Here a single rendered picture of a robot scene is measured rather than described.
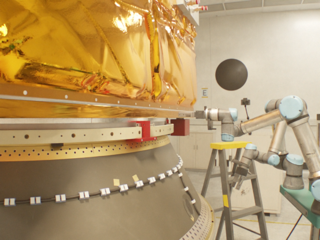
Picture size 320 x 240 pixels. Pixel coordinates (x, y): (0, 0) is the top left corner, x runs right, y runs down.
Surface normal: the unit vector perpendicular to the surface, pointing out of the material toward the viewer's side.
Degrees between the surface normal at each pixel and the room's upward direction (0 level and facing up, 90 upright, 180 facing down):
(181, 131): 90
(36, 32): 100
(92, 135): 90
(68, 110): 90
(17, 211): 62
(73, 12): 90
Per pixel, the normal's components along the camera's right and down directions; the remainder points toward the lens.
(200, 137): -0.36, 0.01
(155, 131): 0.88, 0.00
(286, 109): -0.69, -0.11
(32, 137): 0.42, 0.01
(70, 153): 0.49, -0.47
